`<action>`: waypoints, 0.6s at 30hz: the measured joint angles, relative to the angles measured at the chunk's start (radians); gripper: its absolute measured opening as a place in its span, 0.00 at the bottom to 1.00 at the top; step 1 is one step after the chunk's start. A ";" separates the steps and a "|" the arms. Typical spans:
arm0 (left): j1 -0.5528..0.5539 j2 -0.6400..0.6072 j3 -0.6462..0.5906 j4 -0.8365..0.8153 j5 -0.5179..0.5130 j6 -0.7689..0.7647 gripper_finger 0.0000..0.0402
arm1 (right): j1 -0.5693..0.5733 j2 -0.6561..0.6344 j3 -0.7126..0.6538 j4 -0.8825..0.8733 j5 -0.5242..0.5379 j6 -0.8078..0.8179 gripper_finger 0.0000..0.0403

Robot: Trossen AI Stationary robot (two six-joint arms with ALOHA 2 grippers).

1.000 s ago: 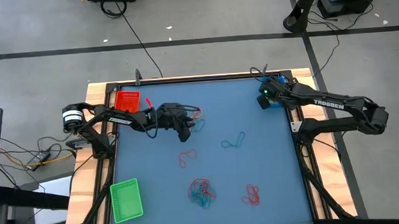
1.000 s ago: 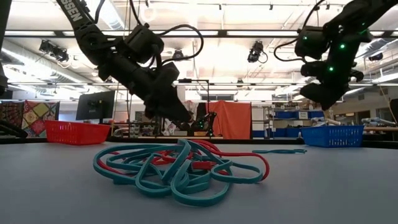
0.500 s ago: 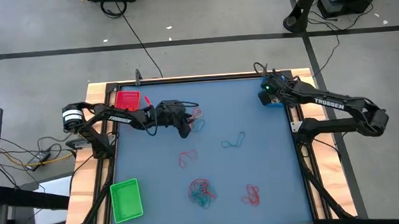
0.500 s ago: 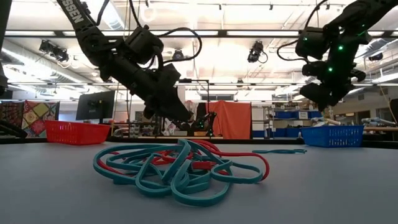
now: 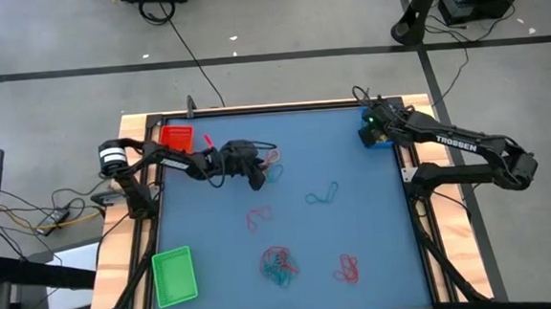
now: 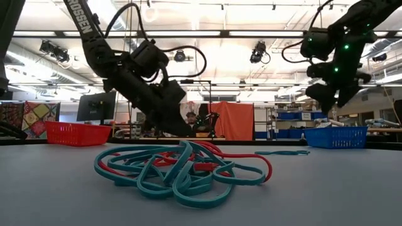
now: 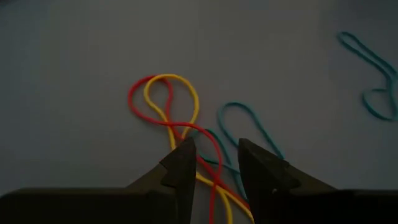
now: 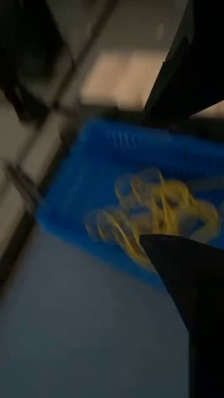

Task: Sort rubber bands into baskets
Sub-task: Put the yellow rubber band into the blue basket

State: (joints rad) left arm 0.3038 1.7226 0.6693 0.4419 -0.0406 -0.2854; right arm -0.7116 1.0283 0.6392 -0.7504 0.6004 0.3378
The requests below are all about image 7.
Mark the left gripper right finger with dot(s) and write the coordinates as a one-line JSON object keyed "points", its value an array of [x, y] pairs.
{"points": [[264, 174]]}

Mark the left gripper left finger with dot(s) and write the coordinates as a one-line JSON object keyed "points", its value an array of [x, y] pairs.
{"points": [[183, 161]]}

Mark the teal rubber band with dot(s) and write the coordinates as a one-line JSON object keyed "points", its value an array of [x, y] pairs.
{"points": [[218, 143], [237, 104], [390, 74]]}

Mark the yellow rubber band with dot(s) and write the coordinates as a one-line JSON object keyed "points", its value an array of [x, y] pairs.
{"points": [[171, 76]]}

